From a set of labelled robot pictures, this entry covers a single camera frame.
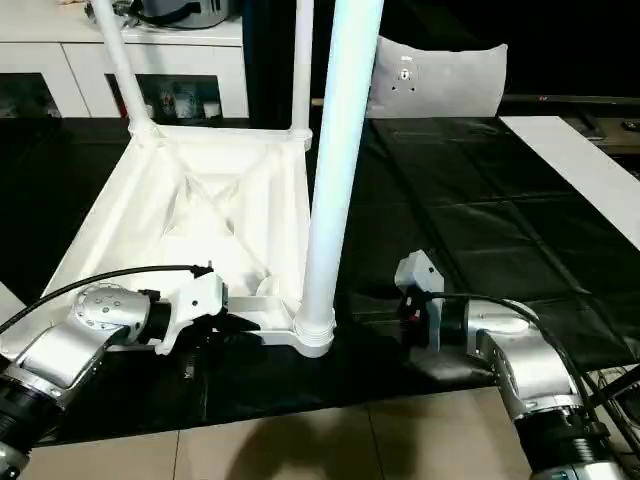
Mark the white plastic table top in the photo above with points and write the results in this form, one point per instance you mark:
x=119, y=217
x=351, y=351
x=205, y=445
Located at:
x=150, y=200

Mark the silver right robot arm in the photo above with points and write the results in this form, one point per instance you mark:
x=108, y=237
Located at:
x=525, y=350

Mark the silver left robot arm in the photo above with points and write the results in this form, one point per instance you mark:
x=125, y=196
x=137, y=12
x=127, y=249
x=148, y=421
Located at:
x=85, y=325

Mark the black table mat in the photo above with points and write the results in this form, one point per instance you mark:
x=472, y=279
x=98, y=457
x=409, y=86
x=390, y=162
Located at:
x=500, y=210

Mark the white flat board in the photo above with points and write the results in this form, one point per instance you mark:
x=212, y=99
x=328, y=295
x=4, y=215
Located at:
x=575, y=165

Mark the grey cushion with metal fittings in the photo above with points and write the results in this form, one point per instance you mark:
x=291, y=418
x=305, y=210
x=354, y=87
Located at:
x=450, y=80

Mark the black box with gold label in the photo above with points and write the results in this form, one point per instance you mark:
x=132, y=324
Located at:
x=275, y=55

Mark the black bar with red light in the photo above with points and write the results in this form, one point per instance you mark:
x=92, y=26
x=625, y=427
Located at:
x=575, y=98

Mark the white glass-door cabinet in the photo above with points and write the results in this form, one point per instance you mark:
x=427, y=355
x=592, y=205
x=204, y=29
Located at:
x=50, y=65

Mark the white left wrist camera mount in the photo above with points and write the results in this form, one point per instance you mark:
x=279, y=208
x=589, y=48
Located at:
x=197, y=300

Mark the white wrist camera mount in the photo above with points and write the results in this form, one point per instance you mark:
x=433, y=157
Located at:
x=197, y=300
x=417, y=272

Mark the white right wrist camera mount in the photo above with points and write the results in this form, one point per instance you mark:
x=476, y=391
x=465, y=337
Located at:
x=417, y=272

